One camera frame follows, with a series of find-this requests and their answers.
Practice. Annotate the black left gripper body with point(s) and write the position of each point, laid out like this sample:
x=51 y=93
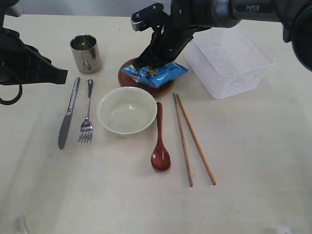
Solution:
x=22 y=63

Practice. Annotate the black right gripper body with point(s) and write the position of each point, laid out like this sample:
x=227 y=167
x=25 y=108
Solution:
x=172 y=32

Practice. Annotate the blue snack packet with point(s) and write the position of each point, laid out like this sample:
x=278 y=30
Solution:
x=157 y=77

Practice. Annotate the white plastic woven basket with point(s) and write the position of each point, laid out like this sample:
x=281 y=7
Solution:
x=227 y=61

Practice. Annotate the shiny steel cup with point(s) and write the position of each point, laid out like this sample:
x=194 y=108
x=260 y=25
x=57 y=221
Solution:
x=86 y=54

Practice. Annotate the silver table knife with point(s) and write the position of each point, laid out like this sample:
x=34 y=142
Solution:
x=64 y=129

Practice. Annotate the white ceramic bowl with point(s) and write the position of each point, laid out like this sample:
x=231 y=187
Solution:
x=126 y=111

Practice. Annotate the silver metal fork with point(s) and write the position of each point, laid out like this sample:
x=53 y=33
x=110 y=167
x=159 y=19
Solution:
x=86 y=129

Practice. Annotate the wooden chopstick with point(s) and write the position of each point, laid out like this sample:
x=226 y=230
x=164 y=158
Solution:
x=183 y=141
x=200 y=151

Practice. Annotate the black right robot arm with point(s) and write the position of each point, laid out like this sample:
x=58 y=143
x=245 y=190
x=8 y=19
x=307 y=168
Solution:
x=294 y=15

